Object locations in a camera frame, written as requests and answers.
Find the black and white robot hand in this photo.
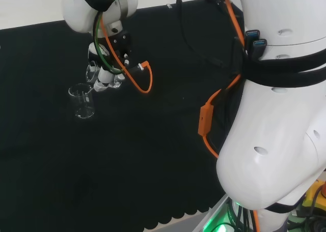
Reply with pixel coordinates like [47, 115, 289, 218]
[88, 44, 126, 93]

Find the clear glass beaker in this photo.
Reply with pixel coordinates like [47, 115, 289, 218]
[85, 60, 125, 89]
[68, 83, 96, 119]

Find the black bench cloth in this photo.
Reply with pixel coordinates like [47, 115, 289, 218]
[0, 2, 247, 232]

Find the blue USB plug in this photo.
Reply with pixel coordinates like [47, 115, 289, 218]
[251, 39, 268, 61]
[244, 30, 261, 49]

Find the yellow stop button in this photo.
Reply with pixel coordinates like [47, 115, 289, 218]
[301, 179, 326, 219]

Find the green cable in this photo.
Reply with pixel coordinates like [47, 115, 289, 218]
[92, 0, 149, 76]

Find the black cable with inline box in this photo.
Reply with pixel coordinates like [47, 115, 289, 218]
[174, 0, 226, 68]

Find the orange cable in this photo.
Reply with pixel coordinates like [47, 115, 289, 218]
[99, 0, 261, 232]

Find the metal base plate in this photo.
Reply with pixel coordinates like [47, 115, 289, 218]
[193, 193, 236, 232]

